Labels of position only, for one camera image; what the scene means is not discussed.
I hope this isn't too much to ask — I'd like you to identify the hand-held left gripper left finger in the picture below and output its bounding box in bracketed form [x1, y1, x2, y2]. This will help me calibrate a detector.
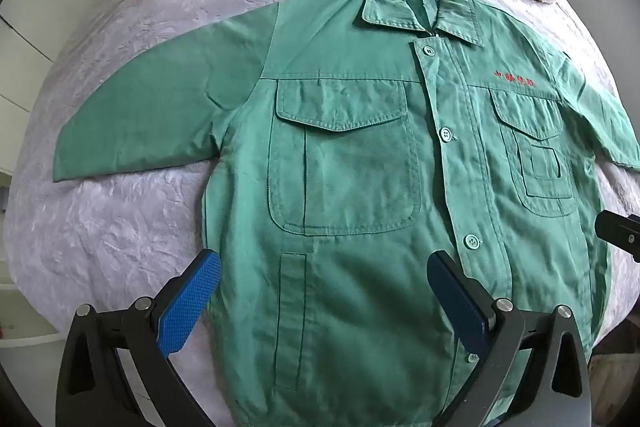
[55, 248, 223, 427]

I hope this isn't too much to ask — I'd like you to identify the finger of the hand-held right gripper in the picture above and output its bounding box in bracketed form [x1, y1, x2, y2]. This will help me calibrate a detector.
[595, 208, 640, 264]

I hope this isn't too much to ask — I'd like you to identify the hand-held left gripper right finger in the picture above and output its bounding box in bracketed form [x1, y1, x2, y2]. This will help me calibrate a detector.
[426, 250, 596, 427]

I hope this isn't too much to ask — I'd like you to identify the green work jacket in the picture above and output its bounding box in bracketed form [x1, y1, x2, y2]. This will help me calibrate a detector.
[52, 0, 640, 427]

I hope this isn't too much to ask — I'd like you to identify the purple embossed blanket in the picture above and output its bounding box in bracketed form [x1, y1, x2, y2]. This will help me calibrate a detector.
[2, 0, 638, 427]

